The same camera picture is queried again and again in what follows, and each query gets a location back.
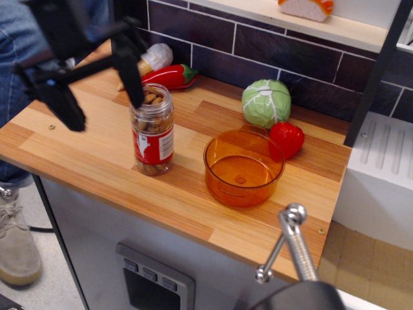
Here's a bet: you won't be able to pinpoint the white toy sink unit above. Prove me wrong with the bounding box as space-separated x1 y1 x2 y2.
333 112 412 250

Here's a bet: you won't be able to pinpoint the black shelf post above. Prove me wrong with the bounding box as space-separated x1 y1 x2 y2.
343 0 412 147
108 0 148 30

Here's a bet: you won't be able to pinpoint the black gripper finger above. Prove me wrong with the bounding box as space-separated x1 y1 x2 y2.
27 80 86 132
112 34 146 109

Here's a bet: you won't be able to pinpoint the red toy strawberry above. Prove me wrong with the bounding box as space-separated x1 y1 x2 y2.
270 122 305 160

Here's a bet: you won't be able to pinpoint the black clamp body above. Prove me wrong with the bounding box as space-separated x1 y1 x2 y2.
249 281 345 310

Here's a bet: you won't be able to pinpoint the toy salmon sushi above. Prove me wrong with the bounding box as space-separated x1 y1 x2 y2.
278 0 334 22

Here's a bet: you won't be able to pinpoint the grey oven control panel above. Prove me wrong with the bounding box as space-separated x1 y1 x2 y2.
116 243 196 310

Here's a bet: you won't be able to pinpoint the toy ice cream cone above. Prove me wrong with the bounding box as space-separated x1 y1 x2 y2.
136 43 174 78

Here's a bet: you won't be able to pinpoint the black shelf post left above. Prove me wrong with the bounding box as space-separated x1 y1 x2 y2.
108 0 148 30

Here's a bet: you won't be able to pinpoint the green toy cabbage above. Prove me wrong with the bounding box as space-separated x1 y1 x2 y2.
241 79 292 129

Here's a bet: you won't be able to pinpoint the person leg blue jeans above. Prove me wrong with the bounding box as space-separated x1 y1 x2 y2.
1 1 108 192

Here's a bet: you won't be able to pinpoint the clear almond jar red label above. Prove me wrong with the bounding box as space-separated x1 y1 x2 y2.
129 83 174 176

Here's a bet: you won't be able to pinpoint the black shelf post right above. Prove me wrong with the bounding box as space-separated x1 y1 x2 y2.
343 0 412 147

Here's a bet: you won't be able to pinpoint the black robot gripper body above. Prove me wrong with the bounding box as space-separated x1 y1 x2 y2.
15 1 139 88

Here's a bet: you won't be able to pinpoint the light wooden shelf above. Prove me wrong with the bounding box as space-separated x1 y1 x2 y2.
193 1 388 53

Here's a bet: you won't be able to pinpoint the beige suede shoe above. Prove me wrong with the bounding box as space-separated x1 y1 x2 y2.
1 189 42 286

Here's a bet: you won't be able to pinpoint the orange transparent plastic pot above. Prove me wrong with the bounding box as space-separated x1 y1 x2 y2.
203 125 285 208

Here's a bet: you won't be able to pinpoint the red toy chili pepper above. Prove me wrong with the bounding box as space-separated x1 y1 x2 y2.
141 64 198 90

